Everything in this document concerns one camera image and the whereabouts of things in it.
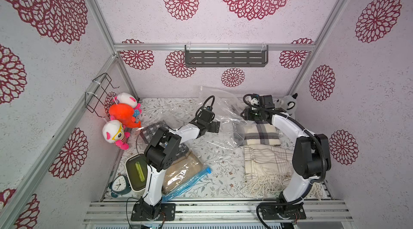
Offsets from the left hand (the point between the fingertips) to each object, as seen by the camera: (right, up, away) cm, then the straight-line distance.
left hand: (212, 124), depth 101 cm
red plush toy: (-49, +7, -13) cm, 51 cm away
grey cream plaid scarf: (+27, -5, -2) cm, 28 cm away
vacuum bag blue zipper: (-15, -24, -20) cm, 35 cm away
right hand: (+18, +7, -7) cm, 21 cm away
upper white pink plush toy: (-51, +15, -6) cm, 54 cm away
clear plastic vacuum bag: (+14, -1, +2) cm, 15 cm away
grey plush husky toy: (+42, +12, -10) cm, 45 cm away
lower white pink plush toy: (-50, -2, -21) cm, 55 cm away
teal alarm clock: (-46, -29, -23) cm, 59 cm away
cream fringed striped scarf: (+28, -22, -20) cm, 41 cm away
